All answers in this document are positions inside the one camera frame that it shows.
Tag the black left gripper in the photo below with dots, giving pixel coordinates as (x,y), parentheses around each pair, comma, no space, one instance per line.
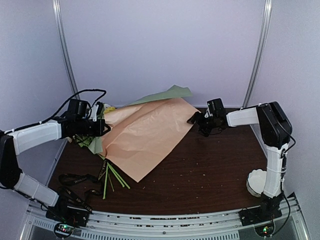
(99,132)

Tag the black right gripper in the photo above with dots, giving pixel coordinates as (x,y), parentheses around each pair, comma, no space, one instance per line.
(198,117)

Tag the yellow fake flower stem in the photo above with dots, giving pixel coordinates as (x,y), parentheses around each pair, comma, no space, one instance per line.
(107,180)

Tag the pink fake flower stem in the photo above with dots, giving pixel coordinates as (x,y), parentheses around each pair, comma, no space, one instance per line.
(120,177)

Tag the peach wrapping paper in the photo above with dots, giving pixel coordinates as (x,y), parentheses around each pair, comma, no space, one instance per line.
(142,135)

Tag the green wrapping paper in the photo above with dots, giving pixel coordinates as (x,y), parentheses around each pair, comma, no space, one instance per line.
(173,92)

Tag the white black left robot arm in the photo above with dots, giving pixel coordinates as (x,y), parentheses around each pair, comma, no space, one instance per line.
(79,114)

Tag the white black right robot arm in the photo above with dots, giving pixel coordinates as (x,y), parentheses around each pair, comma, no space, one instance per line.
(275,129)

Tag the white scalloped bowl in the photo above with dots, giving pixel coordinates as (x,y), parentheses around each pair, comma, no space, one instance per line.
(255,182)

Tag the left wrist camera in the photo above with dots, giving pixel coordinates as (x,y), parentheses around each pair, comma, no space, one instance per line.
(95,111)

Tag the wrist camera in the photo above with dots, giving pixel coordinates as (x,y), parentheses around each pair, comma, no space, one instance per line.
(95,111)
(215,108)

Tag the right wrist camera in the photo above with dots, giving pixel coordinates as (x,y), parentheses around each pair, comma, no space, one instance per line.
(215,108)

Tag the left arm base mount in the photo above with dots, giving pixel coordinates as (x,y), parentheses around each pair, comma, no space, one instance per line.
(69,215)

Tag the aluminium front rail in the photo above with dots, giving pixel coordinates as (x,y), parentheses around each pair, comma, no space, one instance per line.
(225,225)

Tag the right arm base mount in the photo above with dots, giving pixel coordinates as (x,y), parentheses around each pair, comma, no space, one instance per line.
(262,216)

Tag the left aluminium frame post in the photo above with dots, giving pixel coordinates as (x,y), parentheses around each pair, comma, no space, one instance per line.
(63,43)

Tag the aluminium frame post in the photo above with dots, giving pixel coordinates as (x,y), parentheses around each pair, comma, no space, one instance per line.
(264,30)
(63,43)

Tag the right aluminium frame post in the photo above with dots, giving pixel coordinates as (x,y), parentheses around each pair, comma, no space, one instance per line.
(264,30)

